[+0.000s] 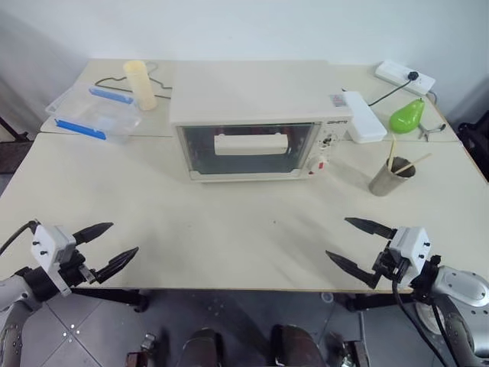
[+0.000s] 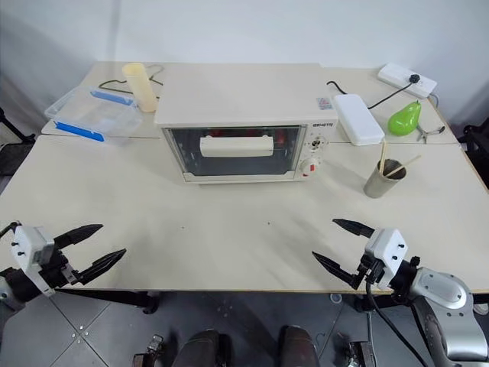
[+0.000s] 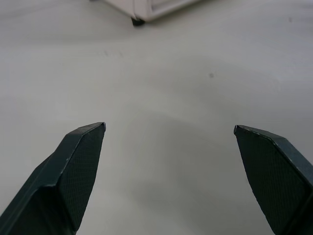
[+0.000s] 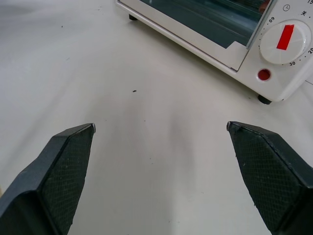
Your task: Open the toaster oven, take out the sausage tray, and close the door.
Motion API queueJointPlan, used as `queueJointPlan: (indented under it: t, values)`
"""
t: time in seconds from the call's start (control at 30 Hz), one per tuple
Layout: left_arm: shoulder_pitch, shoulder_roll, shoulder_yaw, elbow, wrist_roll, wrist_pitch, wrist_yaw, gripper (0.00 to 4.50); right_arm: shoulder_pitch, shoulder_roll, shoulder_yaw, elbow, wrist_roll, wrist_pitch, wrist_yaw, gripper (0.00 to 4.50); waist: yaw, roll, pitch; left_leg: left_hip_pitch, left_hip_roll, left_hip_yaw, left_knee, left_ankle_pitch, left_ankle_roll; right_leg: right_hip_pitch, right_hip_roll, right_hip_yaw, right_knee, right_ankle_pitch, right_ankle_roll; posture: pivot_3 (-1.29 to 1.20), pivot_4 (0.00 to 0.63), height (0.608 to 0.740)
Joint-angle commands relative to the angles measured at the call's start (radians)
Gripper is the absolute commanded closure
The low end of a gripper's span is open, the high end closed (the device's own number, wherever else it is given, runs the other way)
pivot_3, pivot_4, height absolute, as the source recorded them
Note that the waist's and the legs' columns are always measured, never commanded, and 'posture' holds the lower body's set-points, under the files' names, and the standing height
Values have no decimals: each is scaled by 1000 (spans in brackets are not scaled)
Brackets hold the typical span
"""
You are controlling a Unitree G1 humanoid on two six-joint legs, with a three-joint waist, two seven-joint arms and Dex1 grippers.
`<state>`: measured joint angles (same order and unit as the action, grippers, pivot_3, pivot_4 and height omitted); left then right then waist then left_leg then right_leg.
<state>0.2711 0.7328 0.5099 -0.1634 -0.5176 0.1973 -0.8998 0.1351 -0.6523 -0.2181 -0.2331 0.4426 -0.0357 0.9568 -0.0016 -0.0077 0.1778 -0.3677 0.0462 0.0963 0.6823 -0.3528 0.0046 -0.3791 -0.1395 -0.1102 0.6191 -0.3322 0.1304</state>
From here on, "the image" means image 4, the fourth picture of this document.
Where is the white toaster oven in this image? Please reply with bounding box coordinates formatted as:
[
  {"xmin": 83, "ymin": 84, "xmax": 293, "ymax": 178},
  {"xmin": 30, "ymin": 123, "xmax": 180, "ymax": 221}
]
[{"xmin": 114, "ymin": 0, "xmax": 313, "ymax": 105}]

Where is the red indicator light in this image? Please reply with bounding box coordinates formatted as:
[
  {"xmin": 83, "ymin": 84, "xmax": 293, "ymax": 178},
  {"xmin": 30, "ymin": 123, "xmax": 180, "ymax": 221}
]
[{"xmin": 258, "ymin": 69, "xmax": 271, "ymax": 82}]

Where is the glass oven door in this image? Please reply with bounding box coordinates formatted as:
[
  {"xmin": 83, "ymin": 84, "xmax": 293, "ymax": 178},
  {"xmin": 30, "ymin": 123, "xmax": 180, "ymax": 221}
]
[{"xmin": 116, "ymin": 0, "xmax": 272, "ymax": 72}]

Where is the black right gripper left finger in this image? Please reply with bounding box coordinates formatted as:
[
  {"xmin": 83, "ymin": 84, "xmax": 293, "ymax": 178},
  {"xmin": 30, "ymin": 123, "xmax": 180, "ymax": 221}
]
[{"xmin": 0, "ymin": 123, "xmax": 96, "ymax": 235}]

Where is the white timer knob red tape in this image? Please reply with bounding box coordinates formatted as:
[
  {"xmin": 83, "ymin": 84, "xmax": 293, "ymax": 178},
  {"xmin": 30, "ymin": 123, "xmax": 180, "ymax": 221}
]
[{"xmin": 259, "ymin": 20, "xmax": 313, "ymax": 65}]

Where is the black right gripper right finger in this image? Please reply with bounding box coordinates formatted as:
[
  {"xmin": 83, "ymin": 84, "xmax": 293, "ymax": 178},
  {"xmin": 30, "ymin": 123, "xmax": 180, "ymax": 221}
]
[{"xmin": 226, "ymin": 120, "xmax": 313, "ymax": 235}]

